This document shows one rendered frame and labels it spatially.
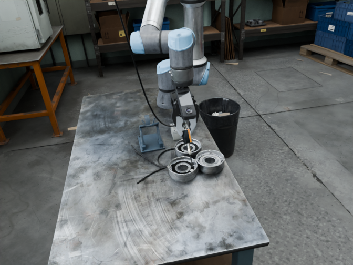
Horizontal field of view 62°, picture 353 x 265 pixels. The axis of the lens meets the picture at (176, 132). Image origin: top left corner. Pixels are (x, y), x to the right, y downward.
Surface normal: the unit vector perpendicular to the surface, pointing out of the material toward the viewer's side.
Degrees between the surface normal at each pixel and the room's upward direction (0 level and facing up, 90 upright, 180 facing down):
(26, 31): 91
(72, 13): 90
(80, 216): 0
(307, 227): 0
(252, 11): 90
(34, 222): 0
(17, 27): 91
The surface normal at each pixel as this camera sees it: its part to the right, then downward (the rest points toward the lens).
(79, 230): -0.06, -0.85
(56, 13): 0.18, 0.50
